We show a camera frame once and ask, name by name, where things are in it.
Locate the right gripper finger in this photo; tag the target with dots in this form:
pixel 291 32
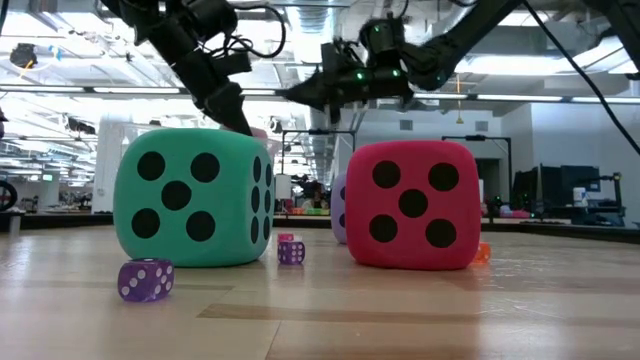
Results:
pixel 312 99
pixel 312 84

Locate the teal foam die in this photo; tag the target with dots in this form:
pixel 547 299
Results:
pixel 225 200

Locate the small pink die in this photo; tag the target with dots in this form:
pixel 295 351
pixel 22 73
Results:
pixel 286 237

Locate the black ceiling-mounted device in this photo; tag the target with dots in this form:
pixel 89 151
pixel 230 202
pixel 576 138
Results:
pixel 22 55

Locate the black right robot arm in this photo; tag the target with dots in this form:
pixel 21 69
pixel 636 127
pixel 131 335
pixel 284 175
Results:
pixel 450 45

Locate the small orange die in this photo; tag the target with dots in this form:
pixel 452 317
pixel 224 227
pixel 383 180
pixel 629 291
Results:
pixel 483 254

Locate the red foam die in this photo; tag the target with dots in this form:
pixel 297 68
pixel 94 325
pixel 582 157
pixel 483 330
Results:
pixel 360 200

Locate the purple foam die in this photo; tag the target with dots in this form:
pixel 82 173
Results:
pixel 337 200

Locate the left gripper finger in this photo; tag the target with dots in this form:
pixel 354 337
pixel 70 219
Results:
pixel 225 115
pixel 240 115

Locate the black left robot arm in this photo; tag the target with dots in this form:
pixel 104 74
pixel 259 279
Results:
pixel 175 35

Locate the black office monitor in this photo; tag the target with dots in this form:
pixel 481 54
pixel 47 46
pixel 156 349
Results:
pixel 565 185

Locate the small purple die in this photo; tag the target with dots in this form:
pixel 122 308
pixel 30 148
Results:
pixel 291 253
pixel 145 280

